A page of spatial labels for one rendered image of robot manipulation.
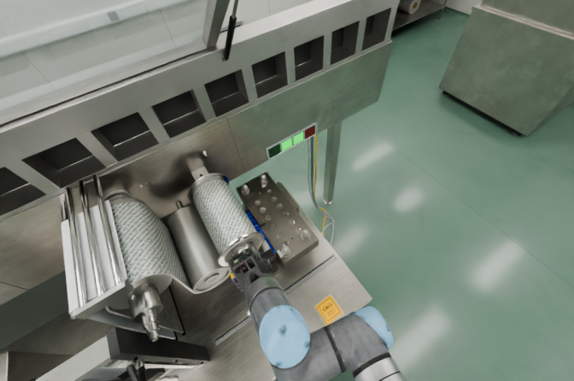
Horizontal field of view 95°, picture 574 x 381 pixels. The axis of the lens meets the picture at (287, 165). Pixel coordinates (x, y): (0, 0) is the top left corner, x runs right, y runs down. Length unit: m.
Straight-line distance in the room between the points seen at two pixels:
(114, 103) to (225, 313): 0.81
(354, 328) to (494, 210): 2.24
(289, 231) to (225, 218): 0.34
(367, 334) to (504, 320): 1.83
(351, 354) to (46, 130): 0.78
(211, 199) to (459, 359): 1.79
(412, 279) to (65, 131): 2.05
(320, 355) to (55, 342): 1.10
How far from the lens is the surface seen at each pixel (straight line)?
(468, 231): 2.50
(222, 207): 0.83
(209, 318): 1.17
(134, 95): 0.77
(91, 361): 0.69
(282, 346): 0.48
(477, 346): 2.24
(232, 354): 1.13
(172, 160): 0.91
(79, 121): 0.80
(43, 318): 1.46
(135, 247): 0.77
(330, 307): 1.09
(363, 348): 0.56
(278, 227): 1.07
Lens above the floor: 2.00
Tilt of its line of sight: 52 degrees down
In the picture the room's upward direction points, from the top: 7 degrees counter-clockwise
